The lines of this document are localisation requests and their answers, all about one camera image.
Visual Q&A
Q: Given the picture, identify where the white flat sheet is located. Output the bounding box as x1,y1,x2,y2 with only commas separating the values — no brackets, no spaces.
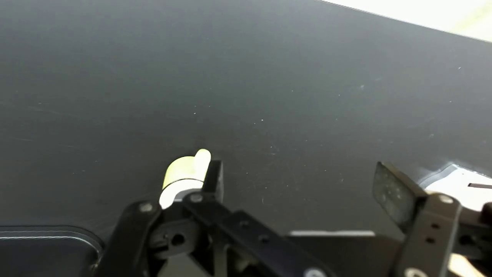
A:
419,165,492,212

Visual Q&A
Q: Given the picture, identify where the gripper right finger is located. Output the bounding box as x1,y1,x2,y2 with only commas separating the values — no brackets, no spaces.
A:
372,162,492,277

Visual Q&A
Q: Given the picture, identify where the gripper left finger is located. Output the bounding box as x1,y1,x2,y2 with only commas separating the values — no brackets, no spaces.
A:
94,160,336,277

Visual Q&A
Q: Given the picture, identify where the black stitched mat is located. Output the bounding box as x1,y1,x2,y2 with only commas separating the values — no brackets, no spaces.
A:
0,226,105,277

